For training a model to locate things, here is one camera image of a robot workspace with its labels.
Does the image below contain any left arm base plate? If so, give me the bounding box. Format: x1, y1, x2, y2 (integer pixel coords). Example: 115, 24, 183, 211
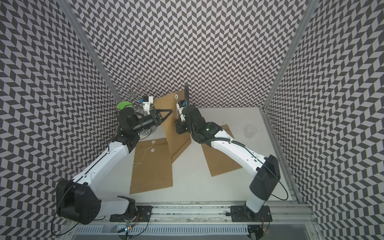
110, 206, 153, 223

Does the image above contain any brown file bag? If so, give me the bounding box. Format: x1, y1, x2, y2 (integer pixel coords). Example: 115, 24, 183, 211
154, 90, 192, 163
130, 138, 173, 194
200, 124, 243, 178

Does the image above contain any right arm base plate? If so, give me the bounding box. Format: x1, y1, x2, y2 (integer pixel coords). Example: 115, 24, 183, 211
230, 205, 273, 223

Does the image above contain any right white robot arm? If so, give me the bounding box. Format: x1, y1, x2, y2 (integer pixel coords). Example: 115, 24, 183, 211
176, 101, 281, 214

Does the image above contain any green plastic goblet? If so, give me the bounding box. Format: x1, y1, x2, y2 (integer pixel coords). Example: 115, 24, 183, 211
117, 101, 133, 111

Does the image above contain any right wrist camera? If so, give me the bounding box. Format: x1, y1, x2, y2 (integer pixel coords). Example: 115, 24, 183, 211
176, 100, 186, 123

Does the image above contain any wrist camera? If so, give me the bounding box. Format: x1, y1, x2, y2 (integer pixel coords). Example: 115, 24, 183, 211
176, 100, 186, 123
139, 96, 154, 115

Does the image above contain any metal wire cup rack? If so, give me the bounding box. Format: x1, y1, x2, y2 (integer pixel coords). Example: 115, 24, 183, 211
113, 87, 145, 124

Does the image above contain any clear plastic cup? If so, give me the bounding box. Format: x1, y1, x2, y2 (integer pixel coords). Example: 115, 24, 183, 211
244, 125, 257, 139

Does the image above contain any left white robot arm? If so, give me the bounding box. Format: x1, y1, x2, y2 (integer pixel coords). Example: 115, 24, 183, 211
56, 107, 173, 225

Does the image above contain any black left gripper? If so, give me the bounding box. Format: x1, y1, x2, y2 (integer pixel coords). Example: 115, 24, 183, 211
132, 109, 173, 134

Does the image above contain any aluminium front rail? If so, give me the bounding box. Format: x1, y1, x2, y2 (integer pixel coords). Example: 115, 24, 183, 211
68, 202, 316, 225

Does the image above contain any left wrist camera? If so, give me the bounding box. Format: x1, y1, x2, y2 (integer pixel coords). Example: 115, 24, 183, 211
139, 96, 154, 115

